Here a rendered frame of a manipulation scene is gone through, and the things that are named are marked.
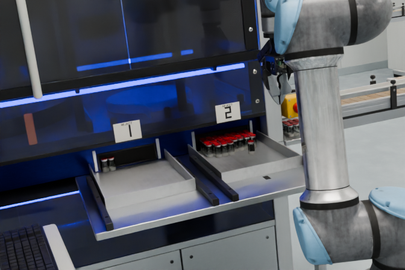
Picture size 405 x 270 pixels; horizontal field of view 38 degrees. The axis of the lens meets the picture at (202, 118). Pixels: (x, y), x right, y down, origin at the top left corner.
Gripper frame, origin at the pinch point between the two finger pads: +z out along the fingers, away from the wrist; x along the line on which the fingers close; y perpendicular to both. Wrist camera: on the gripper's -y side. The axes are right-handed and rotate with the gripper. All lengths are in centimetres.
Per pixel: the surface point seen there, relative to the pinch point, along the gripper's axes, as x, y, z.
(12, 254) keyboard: -80, 2, 27
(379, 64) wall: 373, -477, 97
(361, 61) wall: 347, -479, 90
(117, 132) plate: -44, -26, 7
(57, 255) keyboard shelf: -69, 4, 29
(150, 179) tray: -37.3, -16.0, 21.3
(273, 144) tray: 5.9, -18.9, 19.6
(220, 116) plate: -9.5, -25.0, 8.2
